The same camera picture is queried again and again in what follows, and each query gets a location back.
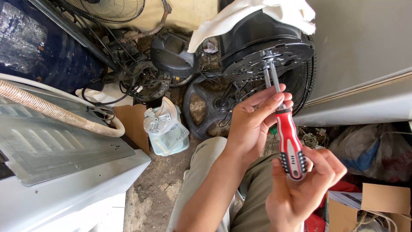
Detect black cable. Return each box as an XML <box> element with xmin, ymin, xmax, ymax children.
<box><xmin>80</xmin><ymin>84</ymin><xmax>144</xmax><ymax>107</ymax></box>

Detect brown cardboard piece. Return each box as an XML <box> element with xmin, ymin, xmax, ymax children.
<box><xmin>114</xmin><ymin>104</ymin><xmax>150</xmax><ymax>156</ymax></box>

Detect black fan motor housing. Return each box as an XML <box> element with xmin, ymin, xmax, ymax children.
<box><xmin>219</xmin><ymin>11</ymin><xmax>316</xmax><ymax>84</ymax></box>

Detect rusty bent pipe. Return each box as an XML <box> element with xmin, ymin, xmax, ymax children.
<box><xmin>120</xmin><ymin>0</ymin><xmax>172</xmax><ymax>44</ymax></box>

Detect grey metal cabinet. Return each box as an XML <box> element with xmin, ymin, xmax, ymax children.
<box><xmin>292</xmin><ymin>0</ymin><xmax>412</xmax><ymax>127</ymax></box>

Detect white plastic jug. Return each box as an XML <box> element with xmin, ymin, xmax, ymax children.
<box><xmin>75</xmin><ymin>88</ymin><xmax>117</xmax><ymax>107</ymax></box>

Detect white cloth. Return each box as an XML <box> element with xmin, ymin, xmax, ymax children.
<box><xmin>188</xmin><ymin>0</ymin><xmax>317</xmax><ymax>53</ymax></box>

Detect heap of old motor parts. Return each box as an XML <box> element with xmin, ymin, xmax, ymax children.
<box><xmin>101</xmin><ymin>28</ymin><xmax>173</xmax><ymax>104</ymax></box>

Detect clear plastic container with parts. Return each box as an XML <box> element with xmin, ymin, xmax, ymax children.
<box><xmin>144</xmin><ymin>97</ymin><xmax>191</xmax><ymax>157</ymax></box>

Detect person's left hand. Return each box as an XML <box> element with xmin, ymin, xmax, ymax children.
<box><xmin>225</xmin><ymin>83</ymin><xmax>294</xmax><ymax>162</ymax></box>

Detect black plastic motor cover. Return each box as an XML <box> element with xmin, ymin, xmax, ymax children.
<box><xmin>150</xmin><ymin>31</ymin><xmax>200</xmax><ymax>78</ymax></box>

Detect wire fan grill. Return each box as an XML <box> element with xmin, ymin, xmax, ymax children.
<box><xmin>61</xmin><ymin>0</ymin><xmax>146</xmax><ymax>24</ymax></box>

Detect person's khaki trousers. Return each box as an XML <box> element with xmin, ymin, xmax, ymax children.
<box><xmin>166</xmin><ymin>136</ymin><xmax>281</xmax><ymax>232</ymax></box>

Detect black round fan base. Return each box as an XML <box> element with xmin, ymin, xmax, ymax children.
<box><xmin>183</xmin><ymin>73</ymin><xmax>256</xmax><ymax>140</ymax></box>

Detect red and white screwdriver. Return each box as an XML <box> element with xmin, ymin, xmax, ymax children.
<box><xmin>269</xmin><ymin>61</ymin><xmax>308</xmax><ymax>180</ymax></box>

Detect grey plastic bag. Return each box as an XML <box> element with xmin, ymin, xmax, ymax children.
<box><xmin>328</xmin><ymin>123</ymin><xmax>412</xmax><ymax>183</ymax></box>

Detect white washing machine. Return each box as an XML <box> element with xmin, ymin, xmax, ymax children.
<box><xmin>0</xmin><ymin>73</ymin><xmax>152</xmax><ymax>232</ymax></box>

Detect dark blue tarp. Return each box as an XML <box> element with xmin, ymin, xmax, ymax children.
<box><xmin>0</xmin><ymin>0</ymin><xmax>105</xmax><ymax>95</ymax></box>

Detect black wire fan guard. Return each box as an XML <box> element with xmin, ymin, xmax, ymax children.
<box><xmin>278</xmin><ymin>34</ymin><xmax>317</xmax><ymax>116</ymax></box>

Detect open cardboard box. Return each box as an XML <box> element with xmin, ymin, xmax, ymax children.
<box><xmin>324</xmin><ymin>183</ymin><xmax>412</xmax><ymax>232</ymax></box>

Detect beige corrugated hose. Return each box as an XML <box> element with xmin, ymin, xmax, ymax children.
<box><xmin>0</xmin><ymin>79</ymin><xmax>126</xmax><ymax>138</ymax></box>

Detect person's right hand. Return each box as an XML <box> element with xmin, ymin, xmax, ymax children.
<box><xmin>265</xmin><ymin>147</ymin><xmax>347</xmax><ymax>232</ymax></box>

